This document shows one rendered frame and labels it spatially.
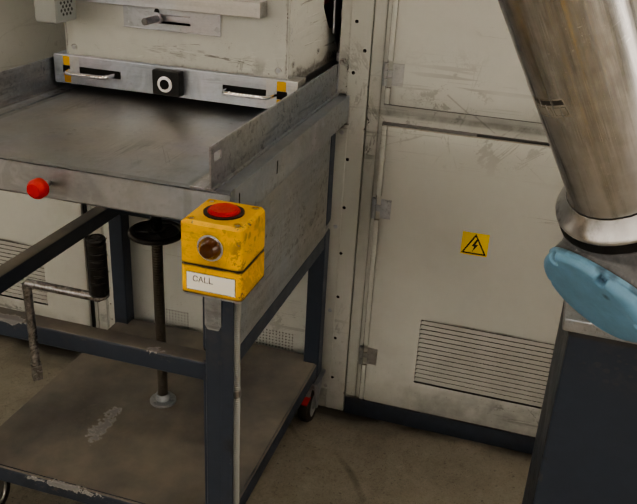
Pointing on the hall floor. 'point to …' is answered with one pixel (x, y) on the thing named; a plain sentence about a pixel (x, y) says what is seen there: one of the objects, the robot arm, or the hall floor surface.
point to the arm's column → (595, 424)
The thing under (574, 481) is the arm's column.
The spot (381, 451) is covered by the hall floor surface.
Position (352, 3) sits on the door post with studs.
